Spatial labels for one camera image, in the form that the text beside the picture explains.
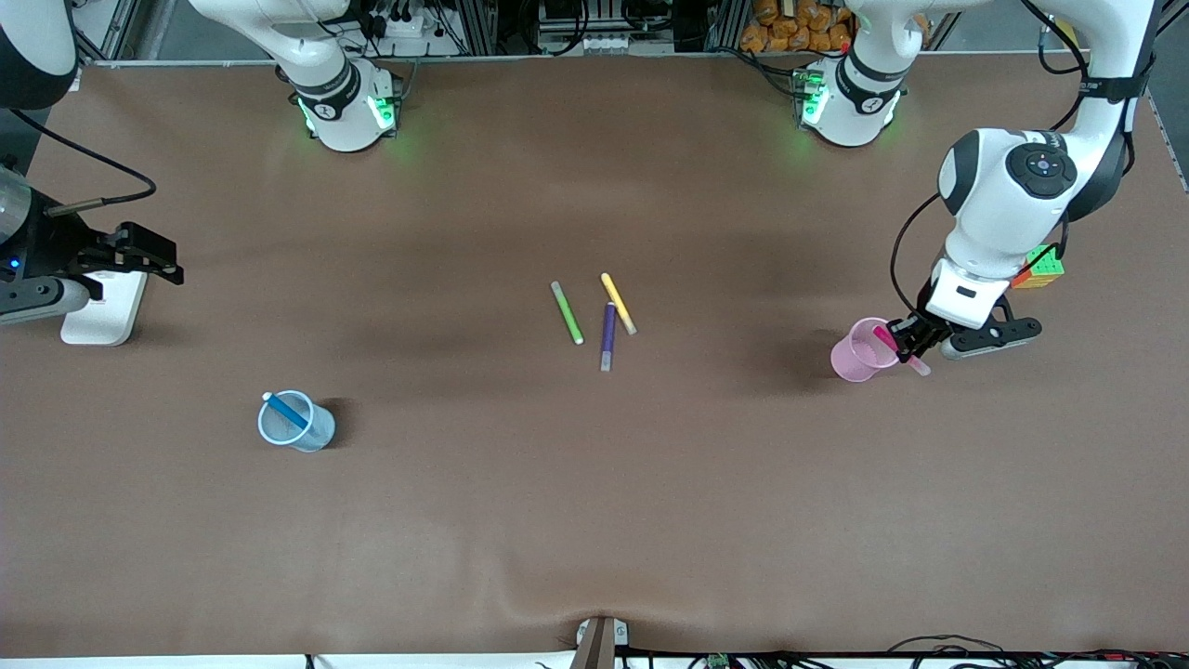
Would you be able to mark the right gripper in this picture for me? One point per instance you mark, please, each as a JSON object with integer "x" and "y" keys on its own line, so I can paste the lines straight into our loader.
{"x": 56, "y": 247}

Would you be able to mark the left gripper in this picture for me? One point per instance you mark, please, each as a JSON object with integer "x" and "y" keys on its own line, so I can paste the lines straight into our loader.
{"x": 911, "y": 332}

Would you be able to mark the pink marker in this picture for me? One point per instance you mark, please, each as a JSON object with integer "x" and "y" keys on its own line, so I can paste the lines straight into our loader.
{"x": 884, "y": 338}

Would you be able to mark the blue marker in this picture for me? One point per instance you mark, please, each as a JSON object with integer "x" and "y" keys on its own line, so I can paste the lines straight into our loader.
{"x": 288, "y": 412}

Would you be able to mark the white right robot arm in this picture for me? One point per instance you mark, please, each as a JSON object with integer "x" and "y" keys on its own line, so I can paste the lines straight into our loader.
{"x": 325, "y": 84}

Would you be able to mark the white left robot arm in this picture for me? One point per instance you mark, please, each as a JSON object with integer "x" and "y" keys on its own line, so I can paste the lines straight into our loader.
{"x": 994, "y": 195}

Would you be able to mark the pink mesh cup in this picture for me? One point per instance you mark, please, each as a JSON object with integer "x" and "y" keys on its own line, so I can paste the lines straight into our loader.
{"x": 847, "y": 362}

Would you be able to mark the colourful puzzle cube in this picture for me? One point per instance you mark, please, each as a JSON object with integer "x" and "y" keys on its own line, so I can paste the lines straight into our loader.
{"x": 1045, "y": 269}

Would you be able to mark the blue mesh cup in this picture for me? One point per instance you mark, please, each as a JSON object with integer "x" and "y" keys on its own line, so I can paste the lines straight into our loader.
{"x": 320, "y": 432}

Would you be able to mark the yellow marker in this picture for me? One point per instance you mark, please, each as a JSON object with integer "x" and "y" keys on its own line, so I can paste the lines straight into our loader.
{"x": 617, "y": 299}

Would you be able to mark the purple marker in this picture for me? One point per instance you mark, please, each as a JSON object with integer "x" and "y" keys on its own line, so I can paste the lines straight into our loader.
{"x": 608, "y": 334}

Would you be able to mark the orange snack bags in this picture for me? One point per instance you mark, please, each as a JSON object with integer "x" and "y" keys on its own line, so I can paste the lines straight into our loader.
{"x": 790, "y": 28}

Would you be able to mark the white power strip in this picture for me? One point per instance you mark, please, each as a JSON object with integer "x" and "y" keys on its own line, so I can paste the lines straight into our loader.
{"x": 409, "y": 23}

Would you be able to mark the green marker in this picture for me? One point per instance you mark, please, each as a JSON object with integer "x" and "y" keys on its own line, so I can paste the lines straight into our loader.
{"x": 567, "y": 312}

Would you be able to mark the brown table cover sheet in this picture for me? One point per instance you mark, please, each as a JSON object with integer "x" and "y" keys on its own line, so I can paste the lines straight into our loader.
{"x": 594, "y": 511}

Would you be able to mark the white socket block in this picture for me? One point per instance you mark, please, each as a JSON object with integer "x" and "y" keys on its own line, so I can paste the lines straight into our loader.
{"x": 604, "y": 42}

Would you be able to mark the metal table edge bracket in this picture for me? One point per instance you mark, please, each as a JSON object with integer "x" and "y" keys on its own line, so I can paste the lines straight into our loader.
{"x": 599, "y": 646}

